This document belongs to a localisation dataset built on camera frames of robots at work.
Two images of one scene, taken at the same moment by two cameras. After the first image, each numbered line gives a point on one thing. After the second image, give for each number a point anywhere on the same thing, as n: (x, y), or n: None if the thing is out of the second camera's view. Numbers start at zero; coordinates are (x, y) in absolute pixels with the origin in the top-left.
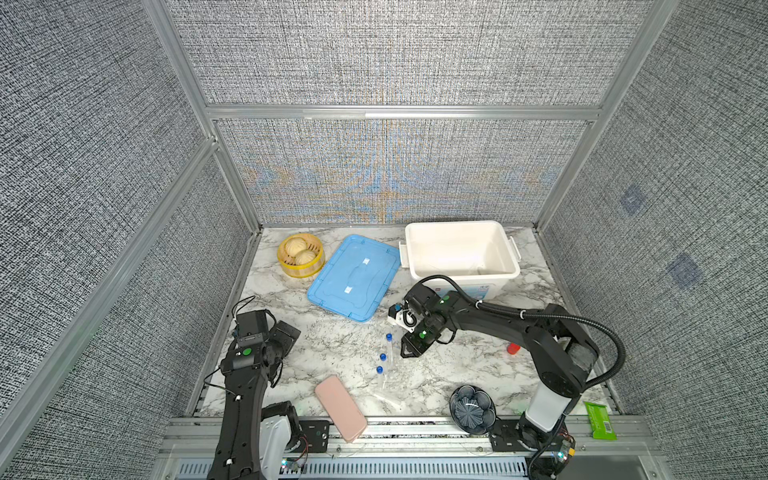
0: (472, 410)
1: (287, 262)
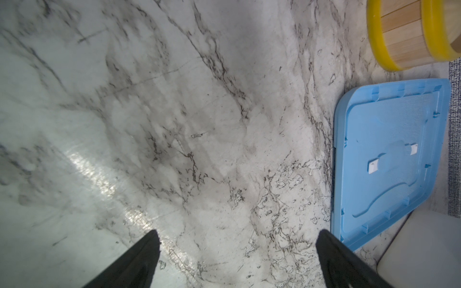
0: None
1: (406, 33)
